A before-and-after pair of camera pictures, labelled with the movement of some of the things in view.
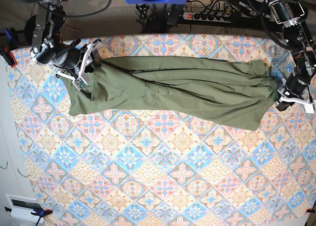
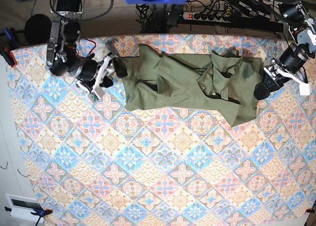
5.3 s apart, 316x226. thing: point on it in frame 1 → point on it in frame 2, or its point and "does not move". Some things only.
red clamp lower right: x=309 y=210 does not move
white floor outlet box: x=21 y=207 does not move
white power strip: x=192 y=16 does not move
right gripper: x=285 y=96 → x=274 y=77
